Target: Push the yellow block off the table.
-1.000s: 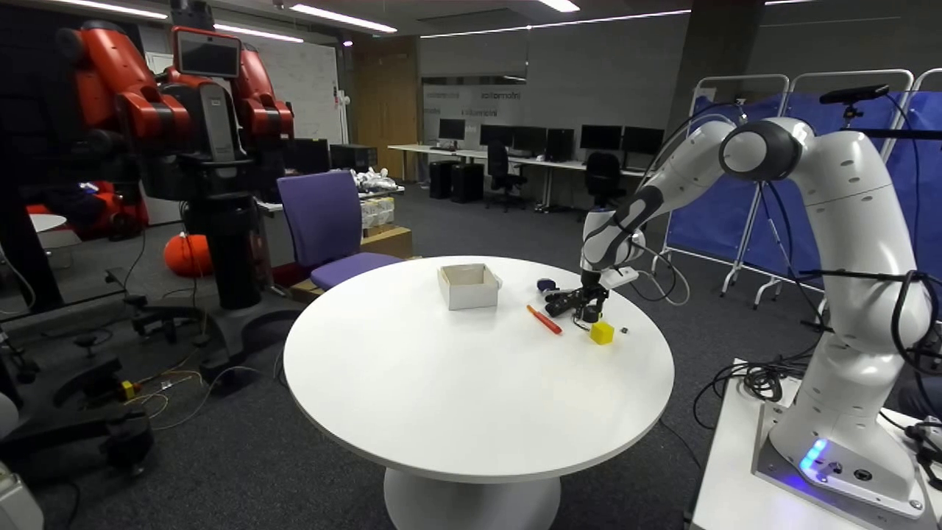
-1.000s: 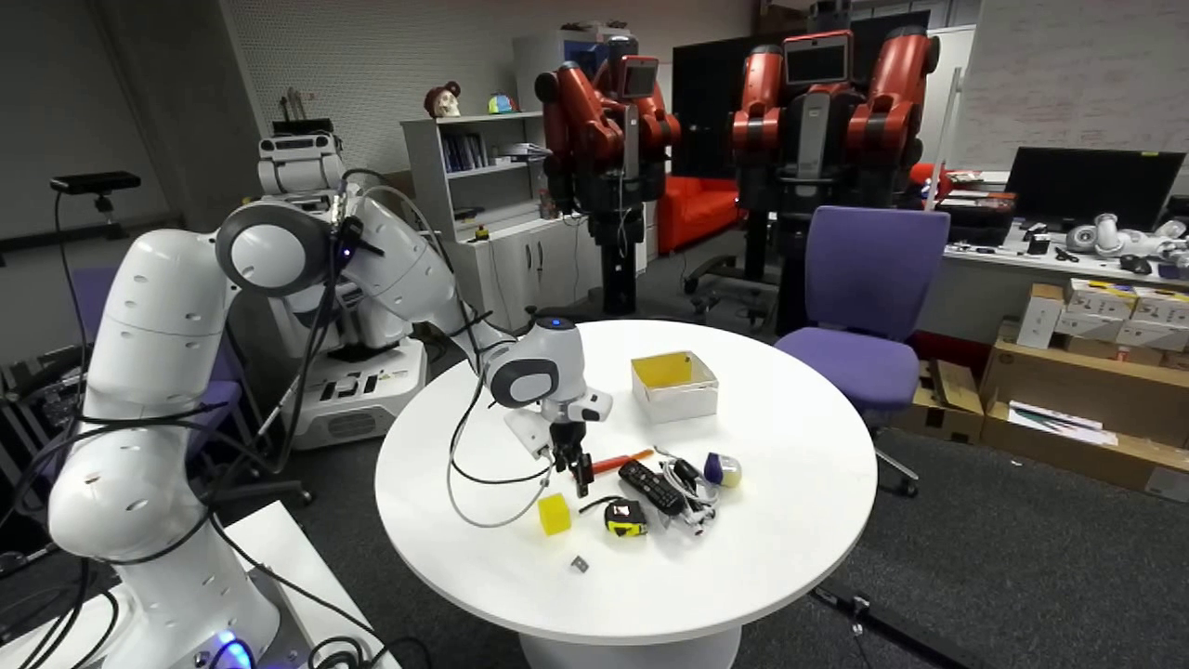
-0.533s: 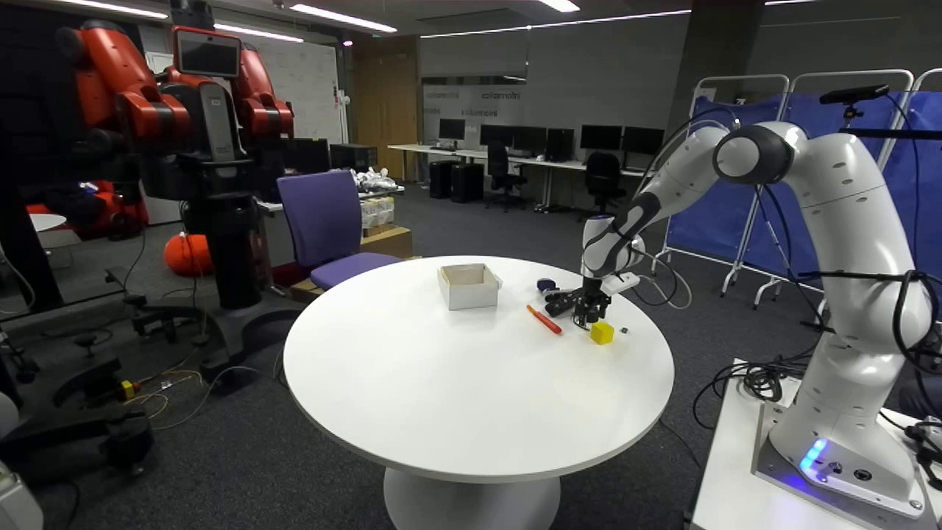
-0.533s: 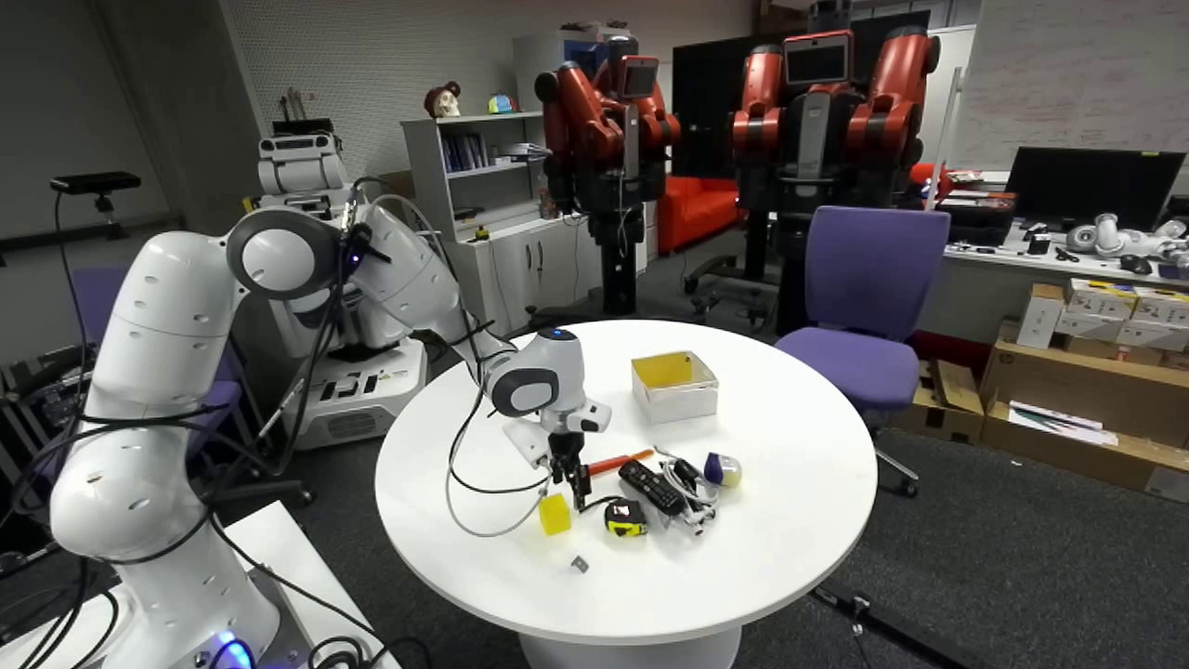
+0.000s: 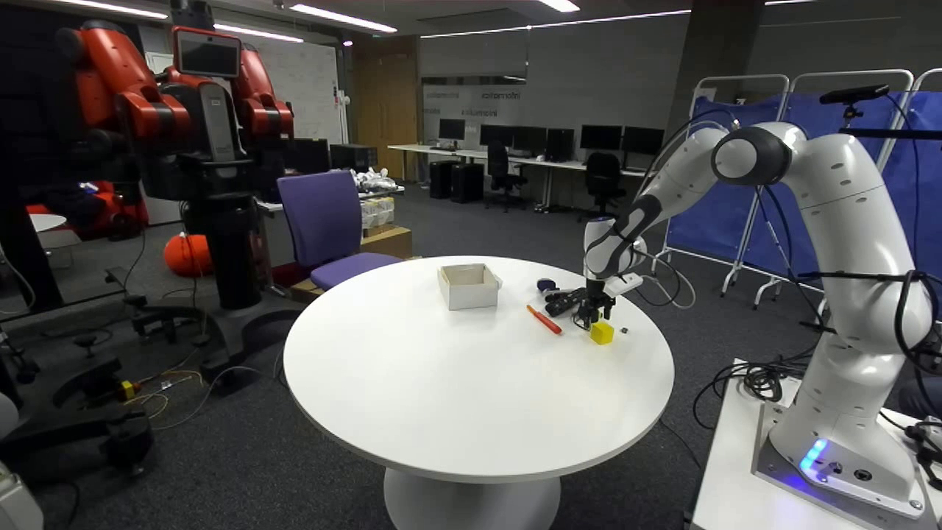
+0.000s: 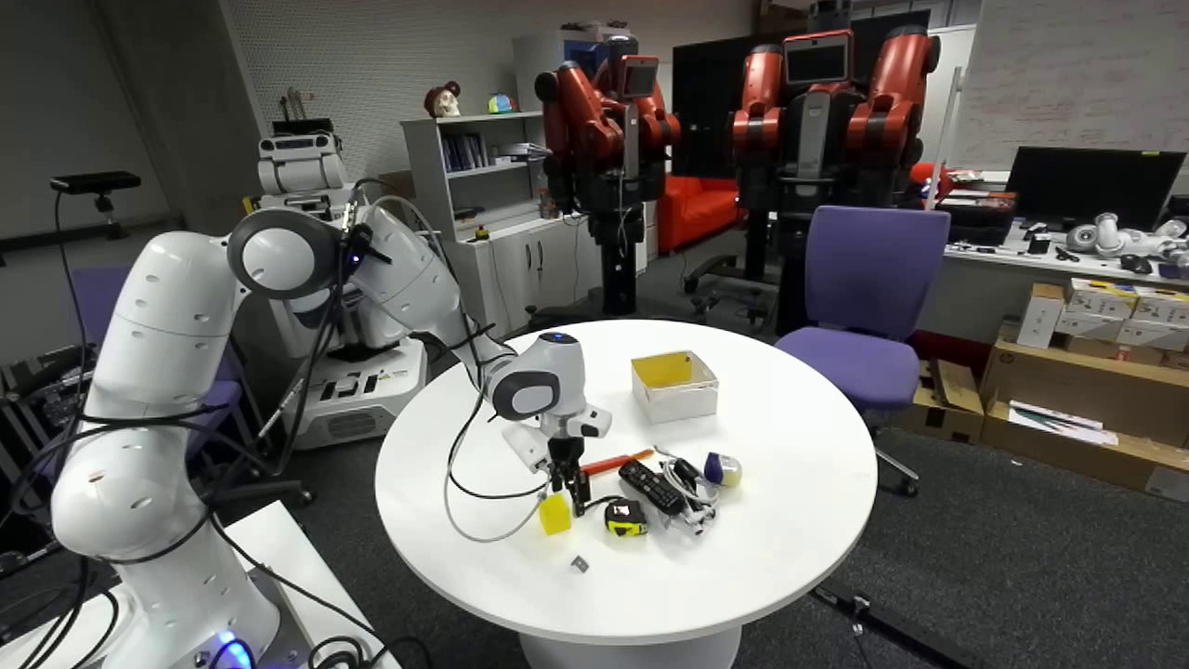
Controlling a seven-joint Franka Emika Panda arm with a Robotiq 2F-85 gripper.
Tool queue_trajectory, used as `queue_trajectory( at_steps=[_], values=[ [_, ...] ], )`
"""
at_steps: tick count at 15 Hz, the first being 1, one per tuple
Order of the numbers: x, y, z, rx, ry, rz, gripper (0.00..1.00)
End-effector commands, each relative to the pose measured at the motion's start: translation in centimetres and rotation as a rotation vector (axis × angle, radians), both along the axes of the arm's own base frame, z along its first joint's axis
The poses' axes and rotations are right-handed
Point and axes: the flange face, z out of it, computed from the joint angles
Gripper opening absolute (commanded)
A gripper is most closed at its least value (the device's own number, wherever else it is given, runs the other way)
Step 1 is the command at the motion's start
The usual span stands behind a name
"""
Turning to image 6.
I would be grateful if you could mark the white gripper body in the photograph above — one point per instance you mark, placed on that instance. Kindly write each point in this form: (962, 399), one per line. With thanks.
(587, 420)

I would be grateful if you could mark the yellow block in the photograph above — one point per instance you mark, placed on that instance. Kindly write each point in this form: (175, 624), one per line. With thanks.
(556, 513)

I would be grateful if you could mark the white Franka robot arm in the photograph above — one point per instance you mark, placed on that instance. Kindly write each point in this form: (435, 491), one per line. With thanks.
(150, 347)

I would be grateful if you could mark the red marker pen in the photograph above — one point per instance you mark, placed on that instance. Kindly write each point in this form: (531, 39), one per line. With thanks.
(616, 464)

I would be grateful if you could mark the black yellow tape measure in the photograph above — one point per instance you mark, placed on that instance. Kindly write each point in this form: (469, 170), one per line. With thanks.
(625, 518)

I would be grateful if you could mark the black remote control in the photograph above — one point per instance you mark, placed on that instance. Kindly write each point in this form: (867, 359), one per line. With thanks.
(650, 489)

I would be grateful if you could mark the small grey metal piece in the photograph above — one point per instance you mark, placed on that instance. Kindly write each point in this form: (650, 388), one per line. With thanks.
(576, 562)

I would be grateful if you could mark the white square box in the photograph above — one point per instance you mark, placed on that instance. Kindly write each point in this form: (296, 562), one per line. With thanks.
(674, 385)

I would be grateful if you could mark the white shelf cabinet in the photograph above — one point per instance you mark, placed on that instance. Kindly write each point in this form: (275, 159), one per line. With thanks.
(507, 267)

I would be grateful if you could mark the white mobile robot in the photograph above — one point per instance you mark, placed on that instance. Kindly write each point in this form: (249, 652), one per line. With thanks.
(357, 394)

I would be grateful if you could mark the red couch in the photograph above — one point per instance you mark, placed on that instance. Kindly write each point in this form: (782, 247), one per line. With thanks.
(692, 209)

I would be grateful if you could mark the white robot mounting platform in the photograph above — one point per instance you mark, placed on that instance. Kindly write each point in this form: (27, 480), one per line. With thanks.
(274, 558)

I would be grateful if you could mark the black tripod leg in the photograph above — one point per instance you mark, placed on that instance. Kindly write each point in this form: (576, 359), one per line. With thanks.
(867, 616)

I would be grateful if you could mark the small cardboard box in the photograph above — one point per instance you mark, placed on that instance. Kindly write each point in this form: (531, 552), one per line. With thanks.
(939, 399)

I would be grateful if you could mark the mannequin head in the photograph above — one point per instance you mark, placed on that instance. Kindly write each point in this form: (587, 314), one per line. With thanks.
(441, 98)

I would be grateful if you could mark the red Baxter robot with screen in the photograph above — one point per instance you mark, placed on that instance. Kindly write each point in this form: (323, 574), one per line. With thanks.
(817, 123)

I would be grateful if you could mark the white work desk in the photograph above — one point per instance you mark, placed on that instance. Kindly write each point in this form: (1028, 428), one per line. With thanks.
(978, 298)

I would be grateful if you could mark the large cardboard box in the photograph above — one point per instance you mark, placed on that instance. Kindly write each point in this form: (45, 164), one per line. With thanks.
(1080, 403)

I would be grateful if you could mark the large black monitor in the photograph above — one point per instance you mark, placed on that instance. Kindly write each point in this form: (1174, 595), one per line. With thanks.
(1091, 189)

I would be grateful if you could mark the white table pedestal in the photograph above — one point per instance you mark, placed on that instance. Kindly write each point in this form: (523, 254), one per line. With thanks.
(617, 657)

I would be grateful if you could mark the black camera on stand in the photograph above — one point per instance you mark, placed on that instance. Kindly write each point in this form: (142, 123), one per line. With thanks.
(94, 179)

